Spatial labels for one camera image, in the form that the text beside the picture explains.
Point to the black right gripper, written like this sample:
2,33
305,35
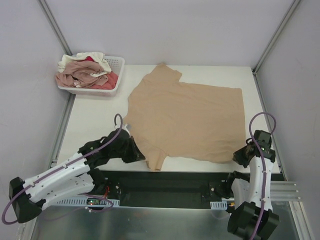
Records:
240,157

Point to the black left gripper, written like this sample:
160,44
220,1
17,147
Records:
130,151

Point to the beige t shirt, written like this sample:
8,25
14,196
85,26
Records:
170,118

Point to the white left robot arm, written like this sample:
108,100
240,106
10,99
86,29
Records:
77,175

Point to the white plastic laundry basket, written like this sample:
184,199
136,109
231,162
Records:
95,92

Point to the dusty pink t shirt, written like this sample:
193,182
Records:
81,74

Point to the white t shirt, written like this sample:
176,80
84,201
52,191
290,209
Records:
97,57

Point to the aluminium front rail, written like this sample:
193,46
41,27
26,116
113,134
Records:
285,191

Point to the left white cable duct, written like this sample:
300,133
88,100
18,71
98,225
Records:
83,201

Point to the left aluminium table rail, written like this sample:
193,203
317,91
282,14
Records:
54,154

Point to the left aluminium corner post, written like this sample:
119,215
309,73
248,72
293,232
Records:
54,26

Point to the aluminium corner post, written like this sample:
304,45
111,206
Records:
276,35
54,26

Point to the right aluminium corner post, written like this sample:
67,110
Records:
276,35

